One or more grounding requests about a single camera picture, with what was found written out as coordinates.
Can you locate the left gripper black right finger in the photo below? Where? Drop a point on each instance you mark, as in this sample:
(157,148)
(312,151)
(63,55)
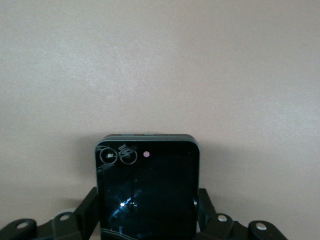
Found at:
(210,220)

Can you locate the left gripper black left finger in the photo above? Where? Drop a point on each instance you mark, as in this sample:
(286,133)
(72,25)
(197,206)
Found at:
(82,220)

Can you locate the black flip phone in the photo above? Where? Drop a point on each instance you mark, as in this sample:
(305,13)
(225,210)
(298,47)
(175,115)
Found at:
(150,190)

